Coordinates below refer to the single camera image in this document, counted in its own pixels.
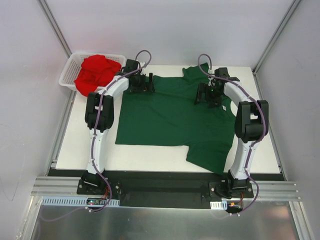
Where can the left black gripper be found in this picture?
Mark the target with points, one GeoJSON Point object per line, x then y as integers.
{"type": "Point", "coordinates": [144, 83]}

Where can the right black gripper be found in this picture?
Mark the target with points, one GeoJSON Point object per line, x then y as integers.
{"type": "Point", "coordinates": [206, 93]}

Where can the green t shirt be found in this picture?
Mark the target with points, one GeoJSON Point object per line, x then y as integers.
{"type": "Point", "coordinates": [169, 117]}

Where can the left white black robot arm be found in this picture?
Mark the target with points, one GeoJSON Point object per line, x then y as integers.
{"type": "Point", "coordinates": [100, 112]}

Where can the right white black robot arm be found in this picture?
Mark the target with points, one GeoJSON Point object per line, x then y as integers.
{"type": "Point", "coordinates": [251, 120]}

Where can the red t shirt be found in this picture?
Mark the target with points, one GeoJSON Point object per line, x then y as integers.
{"type": "Point", "coordinates": [96, 71]}

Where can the white plastic basket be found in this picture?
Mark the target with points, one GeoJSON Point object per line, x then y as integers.
{"type": "Point", "coordinates": [73, 66]}

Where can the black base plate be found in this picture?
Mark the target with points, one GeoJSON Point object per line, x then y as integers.
{"type": "Point", "coordinates": [147, 189]}

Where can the right slotted cable duct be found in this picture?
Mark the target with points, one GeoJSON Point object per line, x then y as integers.
{"type": "Point", "coordinates": [219, 205]}

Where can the slotted cable duct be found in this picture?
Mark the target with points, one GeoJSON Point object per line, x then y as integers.
{"type": "Point", "coordinates": [219, 205]}
{"type": "Point", "coordinates": [78, 201]}

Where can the right aluminium corner post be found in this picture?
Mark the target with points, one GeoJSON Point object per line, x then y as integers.
{"type": "Point", "coordinates": [276, 35]}

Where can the aluminium corner post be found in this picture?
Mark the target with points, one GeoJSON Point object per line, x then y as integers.
{"type": "Point", "coordinates": [55, 26]}
{"type": "Point", "coordinates": [276, 35]}

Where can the aluminium rail frame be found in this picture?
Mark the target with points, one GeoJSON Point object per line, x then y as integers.
{"type": "Point", "coordinates": [65, 183]}

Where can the left aluminium corner post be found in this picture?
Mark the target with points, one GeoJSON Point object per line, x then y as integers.
{"type": "Point", "coordinates": [55, 26]}

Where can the left slotted cable duct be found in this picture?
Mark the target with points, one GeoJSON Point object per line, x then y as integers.
{"type": "Point", "coordinates": [78, 201]}

